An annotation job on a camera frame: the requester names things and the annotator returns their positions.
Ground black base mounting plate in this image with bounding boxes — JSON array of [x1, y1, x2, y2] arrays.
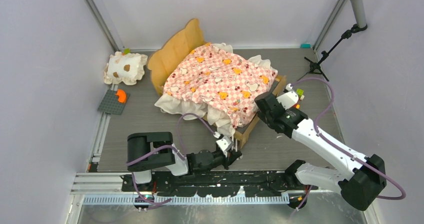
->
[[137, 171, 307, 198]]

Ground grey building baseplate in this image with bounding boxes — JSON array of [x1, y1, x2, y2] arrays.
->
[[97, 90, 131, 115]]

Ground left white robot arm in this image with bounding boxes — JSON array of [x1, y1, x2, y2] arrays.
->
[[126, 132, 242, 191]]

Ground wooden pet bed frame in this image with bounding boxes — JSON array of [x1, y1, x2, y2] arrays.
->
[[147, 18, 287, 148]]

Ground teal small block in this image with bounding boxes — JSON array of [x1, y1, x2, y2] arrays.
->
[[300, 43, 312, 49]]

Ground black microphone stand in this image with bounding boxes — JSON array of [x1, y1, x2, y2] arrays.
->
[[297, 24, 368, 82]]

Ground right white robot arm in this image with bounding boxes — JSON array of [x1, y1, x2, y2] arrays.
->
[[254, 92, 387, 211]]

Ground white ruffled pillow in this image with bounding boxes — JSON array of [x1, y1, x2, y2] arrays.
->
[[103, 51, 148, 86]]

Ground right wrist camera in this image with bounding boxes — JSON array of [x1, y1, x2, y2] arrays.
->
[[276, 83, 300, 110]]

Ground red toy block car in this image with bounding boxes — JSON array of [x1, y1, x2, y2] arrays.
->
[[294, 88, 305, 109]]

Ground pink checkered duck mattress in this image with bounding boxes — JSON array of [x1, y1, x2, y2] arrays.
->
[[155, 43, 278, 136]]

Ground orange curved toy block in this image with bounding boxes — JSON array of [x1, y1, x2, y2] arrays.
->
[[115, 89, 127, 103]]

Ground grey microphone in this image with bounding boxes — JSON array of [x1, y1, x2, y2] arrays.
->
[[350, 0, 367, 29]]

